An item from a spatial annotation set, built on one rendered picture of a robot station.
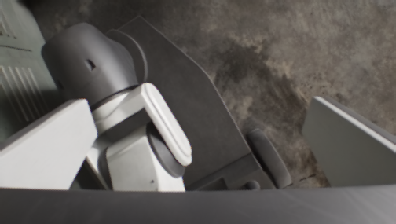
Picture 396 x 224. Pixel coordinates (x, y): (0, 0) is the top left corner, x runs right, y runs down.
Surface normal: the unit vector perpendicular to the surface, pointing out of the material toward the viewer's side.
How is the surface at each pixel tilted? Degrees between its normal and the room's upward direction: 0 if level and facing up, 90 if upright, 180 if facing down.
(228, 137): 0
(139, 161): 35
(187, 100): 0
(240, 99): 0
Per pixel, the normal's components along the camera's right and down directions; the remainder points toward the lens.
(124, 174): -0.30, -0.37
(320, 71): -0.02, 0.14
